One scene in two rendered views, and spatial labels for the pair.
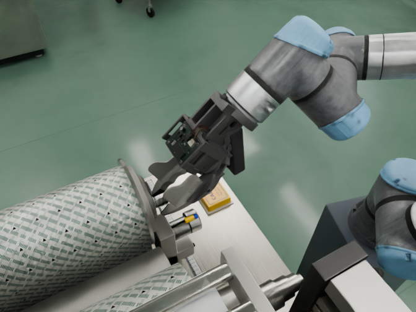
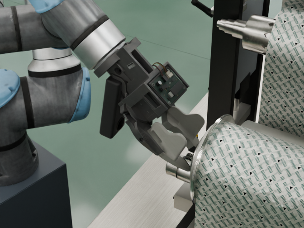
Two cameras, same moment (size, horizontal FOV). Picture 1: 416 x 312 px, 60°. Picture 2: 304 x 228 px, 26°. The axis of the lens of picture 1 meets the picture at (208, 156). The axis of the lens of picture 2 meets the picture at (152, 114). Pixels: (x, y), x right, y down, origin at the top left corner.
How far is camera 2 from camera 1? 1.10 m
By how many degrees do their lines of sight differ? 81
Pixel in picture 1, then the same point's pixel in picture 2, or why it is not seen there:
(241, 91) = (116, 32)
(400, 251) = (85, 84)
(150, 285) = (296, 27)
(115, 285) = not seen: hidden behind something
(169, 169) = (168, 142)
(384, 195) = (21, 106)
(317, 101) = not seen: hidden behind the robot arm
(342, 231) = (27, 186)
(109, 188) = (238, 132)
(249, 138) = not seen: outside the picture
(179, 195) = (190, 123)
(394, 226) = (62, 89)
